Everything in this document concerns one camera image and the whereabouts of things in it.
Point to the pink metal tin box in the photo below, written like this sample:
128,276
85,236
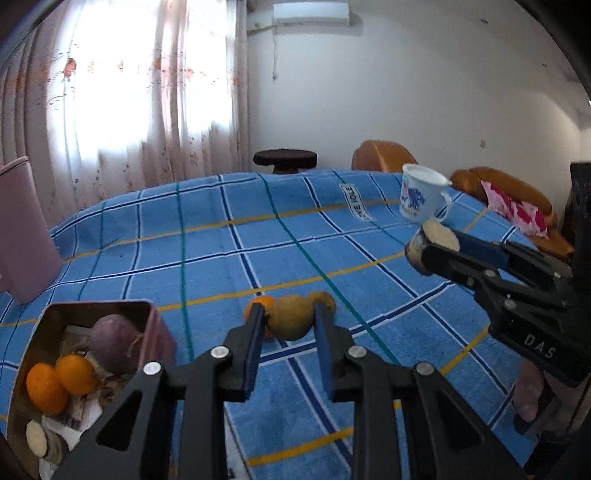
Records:
157,332

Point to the cut sweet potato piece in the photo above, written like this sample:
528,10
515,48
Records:
39,441
422,247

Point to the small orange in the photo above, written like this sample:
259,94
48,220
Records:
267,302
76,374

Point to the white wall air conditioner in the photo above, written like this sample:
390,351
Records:
311,11

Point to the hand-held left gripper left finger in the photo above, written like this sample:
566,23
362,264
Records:
254,350

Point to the yellow-green round fruit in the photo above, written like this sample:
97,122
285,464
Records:
325,299
291,318

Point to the brown leather armchair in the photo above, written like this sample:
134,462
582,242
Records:
383,154

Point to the dark round wooden stool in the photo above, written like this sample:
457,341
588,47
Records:
284,158

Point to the pink floral pillow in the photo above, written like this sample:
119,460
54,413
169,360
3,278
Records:
515,207

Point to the person's right hand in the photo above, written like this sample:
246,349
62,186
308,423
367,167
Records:
528,392

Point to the purple sweet potato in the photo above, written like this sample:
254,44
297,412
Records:
113,341

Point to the pink electric kettle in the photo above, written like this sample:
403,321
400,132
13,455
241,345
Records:
25,230

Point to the large orange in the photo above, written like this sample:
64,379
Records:
46,387

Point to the blue plaid tablecloth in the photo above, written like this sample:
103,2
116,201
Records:
207,240

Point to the white blue-print enamel cup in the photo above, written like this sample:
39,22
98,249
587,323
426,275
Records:
418,196

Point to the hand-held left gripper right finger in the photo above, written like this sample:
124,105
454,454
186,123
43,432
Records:
325,350

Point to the brown leather sofa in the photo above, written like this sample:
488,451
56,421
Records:
503,182

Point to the printed paper sheet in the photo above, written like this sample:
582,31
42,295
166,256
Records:
69,422

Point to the sheer floral curtain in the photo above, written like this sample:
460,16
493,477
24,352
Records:
138,92

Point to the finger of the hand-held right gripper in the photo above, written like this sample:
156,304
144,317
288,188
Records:
461,267
485,251

